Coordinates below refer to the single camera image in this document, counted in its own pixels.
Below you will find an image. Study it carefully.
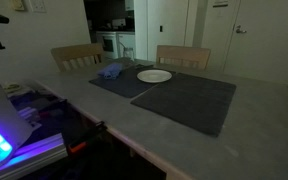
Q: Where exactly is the blue microfiber towel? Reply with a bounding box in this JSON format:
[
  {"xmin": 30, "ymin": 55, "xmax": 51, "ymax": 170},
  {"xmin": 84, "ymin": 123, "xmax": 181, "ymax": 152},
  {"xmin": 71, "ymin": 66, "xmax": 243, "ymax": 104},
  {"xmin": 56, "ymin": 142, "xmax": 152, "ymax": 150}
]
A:
[{"xmin": 97, "ymin": 63, "xmax": 122, "ymax": 79}]

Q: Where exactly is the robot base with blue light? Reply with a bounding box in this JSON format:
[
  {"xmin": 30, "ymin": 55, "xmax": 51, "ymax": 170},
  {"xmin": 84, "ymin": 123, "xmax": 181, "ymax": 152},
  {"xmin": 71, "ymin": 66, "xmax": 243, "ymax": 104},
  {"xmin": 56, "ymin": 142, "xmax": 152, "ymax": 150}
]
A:
[{"xmin": 0, "ymin": 85, "xmax": 67, "ymax": 180}]

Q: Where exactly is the white round plate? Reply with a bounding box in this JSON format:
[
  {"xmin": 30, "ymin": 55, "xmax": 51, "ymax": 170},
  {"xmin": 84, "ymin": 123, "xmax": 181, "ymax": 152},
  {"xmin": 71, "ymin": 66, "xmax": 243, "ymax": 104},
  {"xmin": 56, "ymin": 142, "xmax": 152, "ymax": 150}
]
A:
[{"xmin": 137, "ymin": 69, "xmax": 172, "ymax": 83}]

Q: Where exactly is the dark placemat under plate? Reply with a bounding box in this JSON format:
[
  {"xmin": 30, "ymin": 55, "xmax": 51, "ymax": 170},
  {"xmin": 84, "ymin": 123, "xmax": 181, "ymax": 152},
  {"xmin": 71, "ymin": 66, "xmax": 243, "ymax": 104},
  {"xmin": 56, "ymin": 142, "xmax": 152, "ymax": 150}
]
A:
[{"xmin": 90, "ymin": 65, "xmax": 161, "ymax": 98}]

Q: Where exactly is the dark placemat beside plate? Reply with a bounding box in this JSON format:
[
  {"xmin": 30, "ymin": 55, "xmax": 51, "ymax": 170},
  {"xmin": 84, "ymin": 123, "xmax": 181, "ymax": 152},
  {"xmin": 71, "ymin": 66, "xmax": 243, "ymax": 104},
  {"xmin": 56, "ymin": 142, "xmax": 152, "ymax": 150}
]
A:
[{"xmin": 132, "ymin": 73, "xmax": 237, "ymax": 137}]

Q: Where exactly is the clear glass jar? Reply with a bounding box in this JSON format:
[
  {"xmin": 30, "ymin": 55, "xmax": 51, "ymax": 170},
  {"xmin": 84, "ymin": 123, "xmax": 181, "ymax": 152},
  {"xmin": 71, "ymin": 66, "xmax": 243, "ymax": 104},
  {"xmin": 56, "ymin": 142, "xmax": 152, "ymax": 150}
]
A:
[{"xmin": 123, "ymin": 47, "xmax": 134, "ymax": 60}]

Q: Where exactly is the wooden chair far side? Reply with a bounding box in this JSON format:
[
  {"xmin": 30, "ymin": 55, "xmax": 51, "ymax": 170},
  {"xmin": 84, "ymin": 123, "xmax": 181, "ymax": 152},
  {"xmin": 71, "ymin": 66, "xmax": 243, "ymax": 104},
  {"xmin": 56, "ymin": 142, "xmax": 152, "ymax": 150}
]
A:
[{"xmin": 156, "ymin": 45, "xmax": 211, "ymax": 70}]

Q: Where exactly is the black orange clamp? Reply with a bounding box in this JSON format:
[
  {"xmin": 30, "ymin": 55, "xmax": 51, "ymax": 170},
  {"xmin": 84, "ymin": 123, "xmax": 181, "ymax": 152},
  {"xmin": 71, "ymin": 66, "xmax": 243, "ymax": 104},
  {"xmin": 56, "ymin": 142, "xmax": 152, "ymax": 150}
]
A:
[{"xmin": 67, "ymin": 121, "xmax": 107, "ymax": 154}]

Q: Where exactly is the white oven appliance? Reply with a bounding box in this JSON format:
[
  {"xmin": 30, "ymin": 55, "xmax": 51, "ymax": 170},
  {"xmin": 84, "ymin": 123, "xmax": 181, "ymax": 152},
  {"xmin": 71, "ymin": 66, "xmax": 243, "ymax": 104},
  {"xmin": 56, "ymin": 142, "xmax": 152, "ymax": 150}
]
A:
[{"xmin": 96, "ymin": 31, "xmax": 119, "ymax": 59}]

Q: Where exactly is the wooden chair near jar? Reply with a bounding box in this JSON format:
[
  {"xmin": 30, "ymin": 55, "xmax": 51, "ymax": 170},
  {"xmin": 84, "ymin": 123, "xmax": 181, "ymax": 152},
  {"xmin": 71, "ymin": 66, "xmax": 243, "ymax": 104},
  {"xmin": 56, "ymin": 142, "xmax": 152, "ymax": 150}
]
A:
[{"xmin": 51, "ymin": 43, "xmax": 104, "ymax": 72}]

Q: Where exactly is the silver door handle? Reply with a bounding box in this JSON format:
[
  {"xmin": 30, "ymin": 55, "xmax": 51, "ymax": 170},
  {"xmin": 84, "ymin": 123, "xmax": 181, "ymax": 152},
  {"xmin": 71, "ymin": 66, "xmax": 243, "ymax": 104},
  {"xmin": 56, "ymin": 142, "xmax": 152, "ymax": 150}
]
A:
[{"xmin": 236, "ymin": 25, "xmax": 247, "ymax": 34}]

